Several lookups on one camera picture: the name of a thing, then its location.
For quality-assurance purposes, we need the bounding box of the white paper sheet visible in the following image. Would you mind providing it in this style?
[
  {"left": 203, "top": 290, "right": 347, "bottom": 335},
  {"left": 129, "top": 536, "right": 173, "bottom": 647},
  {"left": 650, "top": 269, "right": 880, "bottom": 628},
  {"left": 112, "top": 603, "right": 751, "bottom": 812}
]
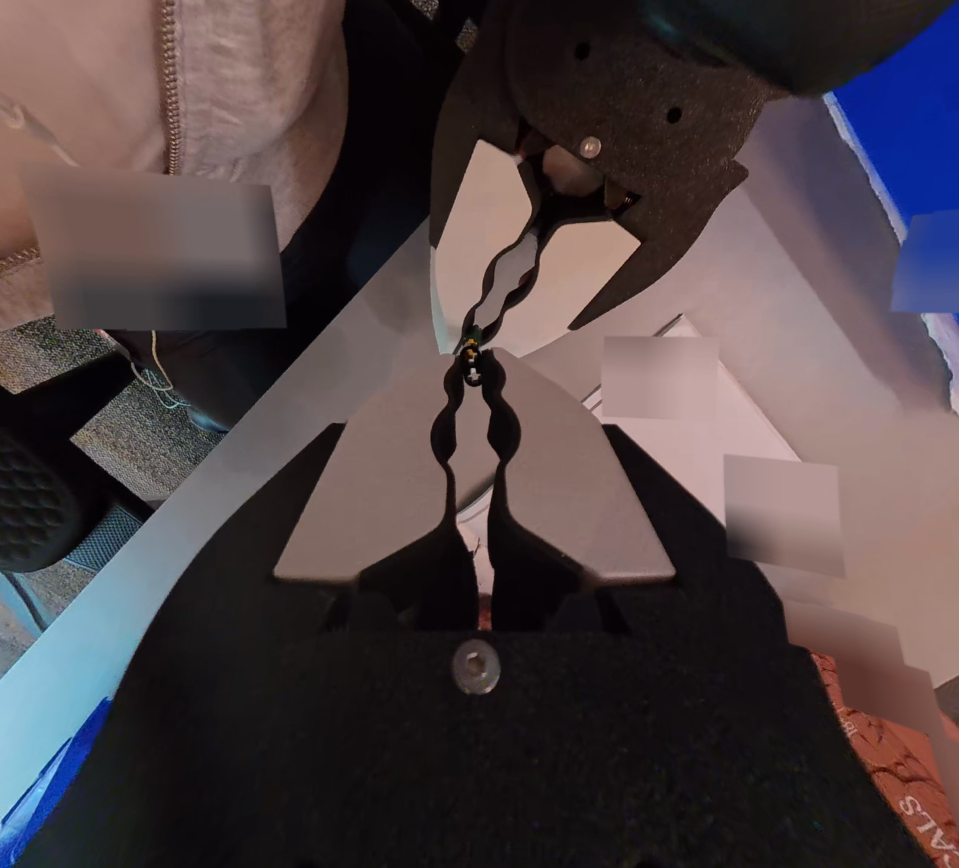
[{"left": 524, "top": 314, "right": 804, "bottom": 588}]

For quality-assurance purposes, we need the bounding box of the blue board with white edge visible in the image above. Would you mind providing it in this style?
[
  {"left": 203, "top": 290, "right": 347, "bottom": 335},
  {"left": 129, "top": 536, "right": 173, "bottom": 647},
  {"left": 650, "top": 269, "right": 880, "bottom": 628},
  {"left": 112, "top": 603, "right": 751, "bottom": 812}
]
[{"left": 823, "top": 2, "right": 959, "bottom": 416}]

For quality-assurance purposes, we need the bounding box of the grey desk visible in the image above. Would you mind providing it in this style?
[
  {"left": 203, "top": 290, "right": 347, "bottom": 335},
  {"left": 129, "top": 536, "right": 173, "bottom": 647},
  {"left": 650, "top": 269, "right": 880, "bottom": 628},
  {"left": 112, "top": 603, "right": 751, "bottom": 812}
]
[{"left": 0, "top": 96, "right": 959, "bottom": 809}]

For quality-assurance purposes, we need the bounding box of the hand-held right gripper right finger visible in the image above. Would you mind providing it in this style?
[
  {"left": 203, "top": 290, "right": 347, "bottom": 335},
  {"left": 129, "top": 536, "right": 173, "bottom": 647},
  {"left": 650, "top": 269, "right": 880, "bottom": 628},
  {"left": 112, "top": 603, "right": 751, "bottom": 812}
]
[{"left": 481, "top": 348, "right": 677, "bottom": 631}]

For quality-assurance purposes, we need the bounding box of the orange patterned box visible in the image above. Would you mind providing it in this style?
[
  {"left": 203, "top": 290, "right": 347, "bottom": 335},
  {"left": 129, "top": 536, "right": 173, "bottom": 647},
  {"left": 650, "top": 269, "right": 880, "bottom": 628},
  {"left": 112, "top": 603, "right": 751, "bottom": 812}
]
[{"left": 811, "top": 649, "right": 959, "bottom": 868}]

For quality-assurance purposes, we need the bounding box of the white cord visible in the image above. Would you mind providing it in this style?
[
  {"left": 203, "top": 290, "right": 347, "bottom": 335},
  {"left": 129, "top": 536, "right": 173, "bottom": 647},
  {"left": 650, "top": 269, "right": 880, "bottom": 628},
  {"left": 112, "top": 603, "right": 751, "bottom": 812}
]
[{"left": 0, "top": 96, "right": 190, "bottom": 411}]

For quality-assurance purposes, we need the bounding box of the small black yellow part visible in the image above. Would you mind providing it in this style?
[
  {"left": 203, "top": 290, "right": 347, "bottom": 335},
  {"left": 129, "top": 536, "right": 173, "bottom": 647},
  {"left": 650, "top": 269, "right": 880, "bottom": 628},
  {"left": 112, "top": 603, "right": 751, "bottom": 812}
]
[{"left": 456, "top": 330, "right": 489, "bottom": 387}]

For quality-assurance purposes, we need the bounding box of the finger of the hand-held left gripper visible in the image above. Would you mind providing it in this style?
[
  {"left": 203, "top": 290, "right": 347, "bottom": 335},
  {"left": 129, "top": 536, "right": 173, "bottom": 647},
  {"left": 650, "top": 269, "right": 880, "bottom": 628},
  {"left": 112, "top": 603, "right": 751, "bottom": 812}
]
[
  {"left": 429, "top": 137, "right": 542, "bottom": 354},
  {"left": 478, "top": 219, "right": 643, "bottom": 357}
]

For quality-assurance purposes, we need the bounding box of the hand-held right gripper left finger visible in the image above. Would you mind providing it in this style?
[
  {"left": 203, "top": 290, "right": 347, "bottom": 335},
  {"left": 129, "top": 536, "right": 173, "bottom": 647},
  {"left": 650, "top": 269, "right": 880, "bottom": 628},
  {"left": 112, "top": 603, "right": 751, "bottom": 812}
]
[{"left": 273, "top": 351, "right": 480, "bottom": 631}]

